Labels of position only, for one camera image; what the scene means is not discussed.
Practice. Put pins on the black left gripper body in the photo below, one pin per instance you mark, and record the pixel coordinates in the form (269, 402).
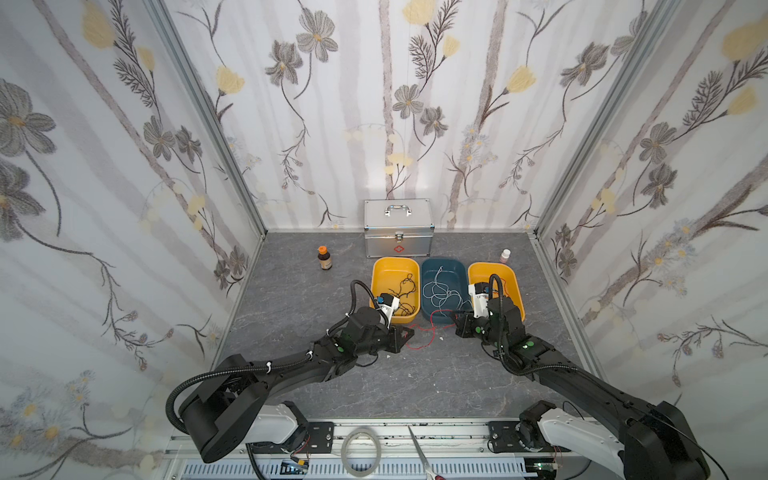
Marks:
(394, 337)

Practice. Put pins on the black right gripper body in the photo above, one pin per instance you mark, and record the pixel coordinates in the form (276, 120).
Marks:
(471, 324)

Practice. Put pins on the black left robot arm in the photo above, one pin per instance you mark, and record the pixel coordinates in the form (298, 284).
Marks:
(227, 406)

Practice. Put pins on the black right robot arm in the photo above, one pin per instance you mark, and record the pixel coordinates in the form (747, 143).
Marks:
(625, 434)

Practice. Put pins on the teal plastic bin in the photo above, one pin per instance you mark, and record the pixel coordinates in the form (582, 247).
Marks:
(444, 289)

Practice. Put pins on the right yellow plastic bin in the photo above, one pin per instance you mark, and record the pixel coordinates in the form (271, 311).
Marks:
(481, 272)

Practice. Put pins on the yellow plastic bin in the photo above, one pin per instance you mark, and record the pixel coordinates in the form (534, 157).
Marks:
(400, 277)
(481, 272)

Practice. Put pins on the left yellow plastic bin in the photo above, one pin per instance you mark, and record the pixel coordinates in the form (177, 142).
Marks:
(400, 277)

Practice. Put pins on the roll of clear tape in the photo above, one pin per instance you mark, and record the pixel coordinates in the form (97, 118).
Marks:
(361, 444)

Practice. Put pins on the brown bottle orange cap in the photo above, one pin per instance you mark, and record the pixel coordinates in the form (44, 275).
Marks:
(324, 258)

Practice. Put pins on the silver first aid case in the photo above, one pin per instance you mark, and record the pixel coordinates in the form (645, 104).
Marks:
(398, 227)

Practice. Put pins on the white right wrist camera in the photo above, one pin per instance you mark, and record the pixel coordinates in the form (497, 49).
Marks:
(479, 296)

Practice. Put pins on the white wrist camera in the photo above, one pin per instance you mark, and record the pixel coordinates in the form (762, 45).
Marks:
(479, 296)
(387, 305)

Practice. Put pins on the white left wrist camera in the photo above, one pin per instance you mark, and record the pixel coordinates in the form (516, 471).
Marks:
(387, 305)

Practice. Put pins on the aluminium front rail frame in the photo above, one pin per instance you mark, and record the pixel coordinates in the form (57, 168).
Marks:
(448, 448)

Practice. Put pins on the scissors with red handle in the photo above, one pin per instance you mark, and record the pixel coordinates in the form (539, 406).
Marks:
(427, 467)

